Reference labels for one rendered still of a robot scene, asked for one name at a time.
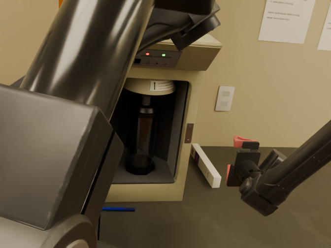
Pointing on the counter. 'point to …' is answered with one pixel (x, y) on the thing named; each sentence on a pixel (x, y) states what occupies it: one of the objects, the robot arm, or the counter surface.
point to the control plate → (155, 54)
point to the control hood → (192, 53)
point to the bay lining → (165, 100)
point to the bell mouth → (150, 86)
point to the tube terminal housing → (135, 189)
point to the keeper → (188, 133)
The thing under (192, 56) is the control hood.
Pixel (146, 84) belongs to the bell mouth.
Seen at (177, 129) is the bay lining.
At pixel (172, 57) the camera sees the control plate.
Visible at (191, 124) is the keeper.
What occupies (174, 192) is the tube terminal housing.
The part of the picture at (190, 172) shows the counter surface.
